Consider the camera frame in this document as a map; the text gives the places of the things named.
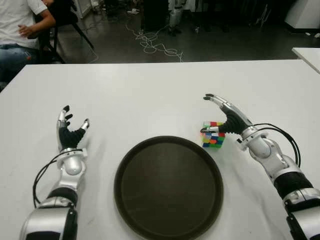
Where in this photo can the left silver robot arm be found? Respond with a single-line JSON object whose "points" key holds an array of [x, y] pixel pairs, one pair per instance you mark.
{"points": [[72, 166]]}

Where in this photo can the black chair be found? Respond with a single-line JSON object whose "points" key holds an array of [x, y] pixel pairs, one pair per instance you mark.
{"points": [[62, 15]]}

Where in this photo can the white floor scrap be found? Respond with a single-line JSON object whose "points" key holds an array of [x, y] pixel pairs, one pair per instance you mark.
{"points": [[317, 35]]}

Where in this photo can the multicoloured Rubik's cube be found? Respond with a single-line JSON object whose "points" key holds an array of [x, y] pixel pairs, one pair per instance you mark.
{"points": [[212, 142]]}

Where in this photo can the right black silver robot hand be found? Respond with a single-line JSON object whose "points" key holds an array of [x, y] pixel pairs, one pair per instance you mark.
{"points": [[233, 122]]}

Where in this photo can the white cabinet with dark base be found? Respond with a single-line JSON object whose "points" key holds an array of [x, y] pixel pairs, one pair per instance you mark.
{"points": [[306, 13]]}

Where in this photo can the black cabinet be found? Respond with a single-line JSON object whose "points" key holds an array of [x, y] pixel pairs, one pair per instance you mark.
{"points": [[155, 15]]}

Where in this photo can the dark round plate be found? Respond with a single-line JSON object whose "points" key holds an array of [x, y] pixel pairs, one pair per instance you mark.
{"points": [[168, 190]]}

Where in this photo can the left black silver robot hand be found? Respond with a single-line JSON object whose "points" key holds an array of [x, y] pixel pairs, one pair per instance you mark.
{"points": [[68, 137]]}

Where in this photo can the seated person in white shirt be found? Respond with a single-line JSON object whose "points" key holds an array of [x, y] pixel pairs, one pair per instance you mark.
{"points": [[15, 22]]}

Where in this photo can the small white floor object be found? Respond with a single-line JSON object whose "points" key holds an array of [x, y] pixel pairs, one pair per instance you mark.
{"points": [[197, 30]]}

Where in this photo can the metal folding stand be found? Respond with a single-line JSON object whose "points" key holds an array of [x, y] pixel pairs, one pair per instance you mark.
{"points": [[263, 16]]}

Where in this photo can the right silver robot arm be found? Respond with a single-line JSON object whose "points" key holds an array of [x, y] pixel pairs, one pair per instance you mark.
{"points": [[260, 145]]}

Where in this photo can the white framed cabinet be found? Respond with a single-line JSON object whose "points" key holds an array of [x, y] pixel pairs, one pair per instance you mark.
{"points": [[83, 8]]}

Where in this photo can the white side table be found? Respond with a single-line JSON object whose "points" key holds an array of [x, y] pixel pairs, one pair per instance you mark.
{"points": [[308, 56]]}

